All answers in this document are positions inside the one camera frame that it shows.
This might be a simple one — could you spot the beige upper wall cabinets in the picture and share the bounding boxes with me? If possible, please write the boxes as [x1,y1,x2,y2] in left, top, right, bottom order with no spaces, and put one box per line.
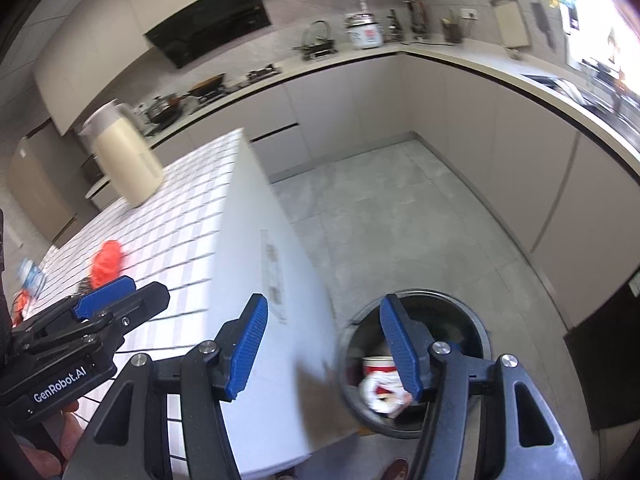
[32,0,436,136]

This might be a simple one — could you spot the red and white carton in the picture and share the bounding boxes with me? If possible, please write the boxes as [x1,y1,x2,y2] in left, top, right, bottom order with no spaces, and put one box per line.
[17,259,46,301]

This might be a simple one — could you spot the red paper cup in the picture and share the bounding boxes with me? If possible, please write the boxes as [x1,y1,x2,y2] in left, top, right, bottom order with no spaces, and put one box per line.
[361,356,403,378]

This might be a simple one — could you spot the black appliance panel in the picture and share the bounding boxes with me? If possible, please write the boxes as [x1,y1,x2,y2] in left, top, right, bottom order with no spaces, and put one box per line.
[564,265,640,431]

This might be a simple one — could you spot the black pot with lid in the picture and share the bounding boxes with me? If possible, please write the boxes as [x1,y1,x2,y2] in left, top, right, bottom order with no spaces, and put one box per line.
[145,94,183,126]

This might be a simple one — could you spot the round grey trash bin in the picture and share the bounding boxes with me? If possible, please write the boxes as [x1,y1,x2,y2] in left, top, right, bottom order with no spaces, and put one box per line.
[337,287,493,436]

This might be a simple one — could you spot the black cleaver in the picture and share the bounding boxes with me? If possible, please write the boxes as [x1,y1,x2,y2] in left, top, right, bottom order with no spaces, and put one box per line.
[530,1,556,50]

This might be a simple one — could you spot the beige tall cabinet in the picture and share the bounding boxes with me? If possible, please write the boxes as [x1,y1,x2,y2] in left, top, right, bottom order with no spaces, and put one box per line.
[7,120,76,243]

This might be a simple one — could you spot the beige cutting board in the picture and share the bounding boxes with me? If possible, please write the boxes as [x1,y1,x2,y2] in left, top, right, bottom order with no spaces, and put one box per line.
[490,0,532,53]

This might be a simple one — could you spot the black gas stove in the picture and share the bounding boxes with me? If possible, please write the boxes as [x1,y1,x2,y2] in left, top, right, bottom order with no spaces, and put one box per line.
[245,64,282,85]

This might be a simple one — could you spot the dark bottle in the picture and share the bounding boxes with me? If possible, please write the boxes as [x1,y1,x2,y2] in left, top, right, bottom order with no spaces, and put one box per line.
[385,7,405,43]

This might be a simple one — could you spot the white rice cooker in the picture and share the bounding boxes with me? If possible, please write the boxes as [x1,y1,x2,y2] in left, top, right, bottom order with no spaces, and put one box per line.
[344,12,385,51]

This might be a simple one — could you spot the black range hood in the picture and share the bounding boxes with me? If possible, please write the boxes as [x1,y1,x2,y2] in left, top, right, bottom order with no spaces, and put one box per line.
[144,0,273,68]

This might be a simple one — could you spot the kitchen counter with cabinets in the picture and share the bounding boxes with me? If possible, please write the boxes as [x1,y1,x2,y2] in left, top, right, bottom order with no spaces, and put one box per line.
[82,40,640,331]

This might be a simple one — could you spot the kitchen window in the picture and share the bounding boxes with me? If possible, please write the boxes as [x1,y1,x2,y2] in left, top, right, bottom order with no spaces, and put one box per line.
[550,0,640,126]

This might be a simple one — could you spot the black microwave oven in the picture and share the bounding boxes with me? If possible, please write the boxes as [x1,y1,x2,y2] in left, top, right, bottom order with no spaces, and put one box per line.
[80,154,106,186]

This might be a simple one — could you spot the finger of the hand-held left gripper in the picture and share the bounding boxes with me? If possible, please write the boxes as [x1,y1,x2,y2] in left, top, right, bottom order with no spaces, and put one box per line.
[12,275,137,341]
[15,281,171,361]

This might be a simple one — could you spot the black utensil holder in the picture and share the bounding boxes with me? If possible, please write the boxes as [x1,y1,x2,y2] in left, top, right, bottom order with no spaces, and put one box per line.
[440,10,466,45]

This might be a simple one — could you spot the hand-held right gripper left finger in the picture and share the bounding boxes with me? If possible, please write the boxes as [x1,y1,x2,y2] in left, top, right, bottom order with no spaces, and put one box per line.
[62,292,271,480]

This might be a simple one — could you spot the brown slipper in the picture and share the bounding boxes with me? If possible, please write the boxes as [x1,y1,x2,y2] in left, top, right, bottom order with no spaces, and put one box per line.
[380,457,411,480]

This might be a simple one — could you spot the black frying pan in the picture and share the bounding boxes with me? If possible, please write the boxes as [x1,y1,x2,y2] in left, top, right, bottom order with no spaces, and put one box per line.
[189,74,228,98]

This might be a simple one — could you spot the kitchen sink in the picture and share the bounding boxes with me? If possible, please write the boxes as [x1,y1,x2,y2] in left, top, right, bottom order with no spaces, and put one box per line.
[522,72,640,131]

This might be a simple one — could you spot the beige thermos jug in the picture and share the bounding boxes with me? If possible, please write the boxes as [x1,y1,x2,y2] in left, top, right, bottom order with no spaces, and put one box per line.
[77,100,165,208]

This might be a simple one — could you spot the red plastic bag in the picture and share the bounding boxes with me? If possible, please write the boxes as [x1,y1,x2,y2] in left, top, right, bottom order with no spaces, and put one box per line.
[89,240,126,286]

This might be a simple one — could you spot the clear plastic bag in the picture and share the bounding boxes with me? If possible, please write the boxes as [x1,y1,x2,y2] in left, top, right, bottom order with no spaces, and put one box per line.
[357,374,417,417]

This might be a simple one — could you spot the person's left hand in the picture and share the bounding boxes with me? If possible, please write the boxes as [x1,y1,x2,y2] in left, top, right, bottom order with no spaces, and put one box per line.
[15,400,98,480]

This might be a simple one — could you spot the white grid-pattern table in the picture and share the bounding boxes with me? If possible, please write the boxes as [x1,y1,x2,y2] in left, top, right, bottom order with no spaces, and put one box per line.
[10,127,346,480]

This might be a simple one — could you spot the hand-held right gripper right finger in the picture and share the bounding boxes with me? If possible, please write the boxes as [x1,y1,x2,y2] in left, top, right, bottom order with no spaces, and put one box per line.
[379,294,583,480]

